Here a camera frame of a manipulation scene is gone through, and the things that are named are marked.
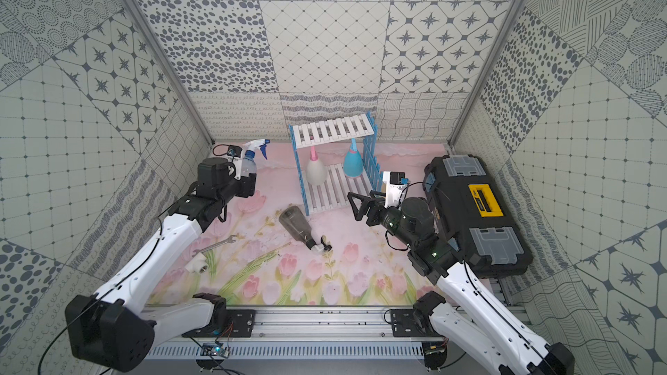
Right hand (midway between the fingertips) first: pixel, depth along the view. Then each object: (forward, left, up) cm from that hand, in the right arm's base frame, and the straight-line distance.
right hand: (358, 196), depth 71 cm
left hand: (+11, +38, -1) cm, 39 cm away
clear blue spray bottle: (+12, +34, 0) cm, 36 cm away
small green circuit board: (-33, +40, -26) cm, 58 cm away
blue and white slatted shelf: (+39, +9, -27) cm, 48 cm away
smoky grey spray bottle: (+6, +23, -25) cm, 35 cm away
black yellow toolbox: (0, -37, -11) cm, 38 cm away
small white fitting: (-12, +50, -21) cm, 56 cm away
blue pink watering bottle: (+26, +1, -17) cm, 31 cm away
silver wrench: (-2, +45, -26) cm, 52 cm away
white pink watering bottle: (+22, +15, -16) cm, 32 cm away
